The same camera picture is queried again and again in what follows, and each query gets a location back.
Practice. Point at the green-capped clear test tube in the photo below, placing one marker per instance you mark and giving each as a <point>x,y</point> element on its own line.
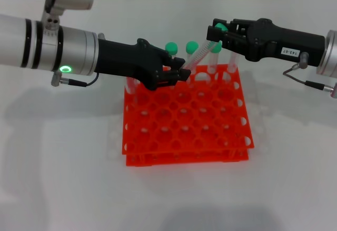
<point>191,47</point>
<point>216,49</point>
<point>233,62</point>
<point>200,53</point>
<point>171,47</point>
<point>130,86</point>

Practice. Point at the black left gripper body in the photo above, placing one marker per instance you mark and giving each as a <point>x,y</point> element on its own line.
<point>121,60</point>

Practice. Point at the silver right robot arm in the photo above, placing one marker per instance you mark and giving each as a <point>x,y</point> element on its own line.
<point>329,54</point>

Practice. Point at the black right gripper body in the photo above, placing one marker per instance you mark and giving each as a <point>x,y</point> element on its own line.
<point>279,42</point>

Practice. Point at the orange plastic test tube rack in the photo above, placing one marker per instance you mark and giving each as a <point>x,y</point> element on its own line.
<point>184,149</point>

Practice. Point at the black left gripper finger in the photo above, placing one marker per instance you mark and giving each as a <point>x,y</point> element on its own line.
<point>177,64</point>
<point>179,75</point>

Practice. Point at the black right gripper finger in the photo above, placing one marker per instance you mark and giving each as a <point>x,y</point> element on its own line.
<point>241,24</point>
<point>233,42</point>

